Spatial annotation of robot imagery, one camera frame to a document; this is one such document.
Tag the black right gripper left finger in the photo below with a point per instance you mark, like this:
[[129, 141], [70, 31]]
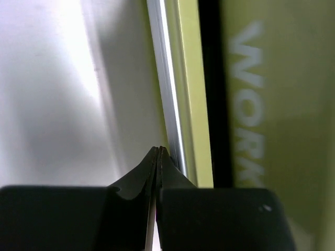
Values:
[[115, 217]]

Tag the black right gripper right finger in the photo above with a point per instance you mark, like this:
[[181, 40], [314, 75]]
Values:
[[191, 218]]

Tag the green metal drawer chest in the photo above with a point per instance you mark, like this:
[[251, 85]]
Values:
[[269, 77]]

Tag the green top drawer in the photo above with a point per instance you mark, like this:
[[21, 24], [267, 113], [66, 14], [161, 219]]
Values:
[[175, 29]]

